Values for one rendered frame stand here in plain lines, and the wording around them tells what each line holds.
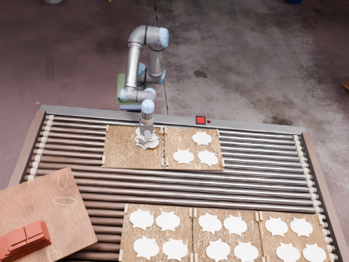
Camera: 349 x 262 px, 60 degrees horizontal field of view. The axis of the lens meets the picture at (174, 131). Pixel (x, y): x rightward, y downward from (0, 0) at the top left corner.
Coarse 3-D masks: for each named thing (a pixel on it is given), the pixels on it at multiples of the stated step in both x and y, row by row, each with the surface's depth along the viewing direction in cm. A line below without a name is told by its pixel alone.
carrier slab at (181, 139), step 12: (168, 132) 221; (180, 132) 223; (192, 132) 224; (168, 144) 215; (180, 144) 216; (192, 144) 217; (216, 144) 220; (168, 156) 208; (216, 156) 213; (168, 168) 202; (180, 168) 204; (192, 168) 205; (204, 168) 206; (216, 168) 207
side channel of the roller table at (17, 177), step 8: (40, 112) 216; (40, 120) 212; (32, 128) 207; (40, 128) 210; (32, 136) 203; (24, 144) 199; (32, 144) 199; (24, 152) 195; (32, 152) 199; (24, 160) 191; (16, 168) 187; (24, 168) 188; (16, 176) 184; (24, 176) 189; (8, 184) 181; (16, 184) 181
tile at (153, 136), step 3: (138, 129) 204; (138, 132) 202; (153, 132) 204; (138, 135) 201; (141, 135) 201; (153, 135) 202; (138, 138) 200; (141, 138) 200; (153, 138) 201; (144, 141) 198; (150, 141) 200
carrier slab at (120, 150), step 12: (120, 132) 216; (132, 132) 217; (156, 132) 220; (108, 144) 208; (120, 144) 210; (132, 144) 211; (108, 156) 202; (120, 156) 203; (132, 156) 205; (144, 156) 206; (156, 156) 207; (120, 168) 199; (132, 168) 200; (144, 168) 201; (156, 168) 201
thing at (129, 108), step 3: (120, 105) 240; (123, 105) 240; (126, 105) 241; (129, 105) 241; (132, 105) 242; (135, 105) 242; (138, 105) 242; (120, 108) 238; (123, 108) 238; (126, 108) 239; (129, 108) 239; (132, 108) 240; (135, 108) 240; (138, 108) 240; (129, 111) 253; (132, 111) 251; (135, 111) 250; (138, 111) 251
